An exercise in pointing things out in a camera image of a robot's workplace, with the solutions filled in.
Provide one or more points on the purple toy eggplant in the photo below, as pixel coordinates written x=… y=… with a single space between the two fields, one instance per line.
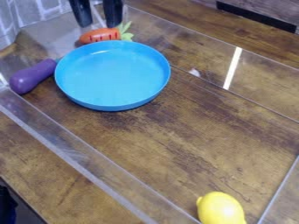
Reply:
x=25 y=79

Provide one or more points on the orange toy carrot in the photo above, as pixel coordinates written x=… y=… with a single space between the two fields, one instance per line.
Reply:
x=104 y=34

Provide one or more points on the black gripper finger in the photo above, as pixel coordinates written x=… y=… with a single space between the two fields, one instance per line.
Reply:
x=81 y=12
x=113 y=12

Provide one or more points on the clear acrylic barrier panel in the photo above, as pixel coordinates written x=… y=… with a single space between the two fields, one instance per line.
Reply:
x=157 y=164

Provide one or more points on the black baseboard strip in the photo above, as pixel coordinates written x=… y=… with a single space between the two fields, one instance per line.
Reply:
x=256 y=17

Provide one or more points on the yellow toy lemon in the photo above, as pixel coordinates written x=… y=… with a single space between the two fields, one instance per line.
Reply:
x=217 y=208

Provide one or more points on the blue round plastic tray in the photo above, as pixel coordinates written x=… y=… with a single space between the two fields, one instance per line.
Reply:
x=112 y=75

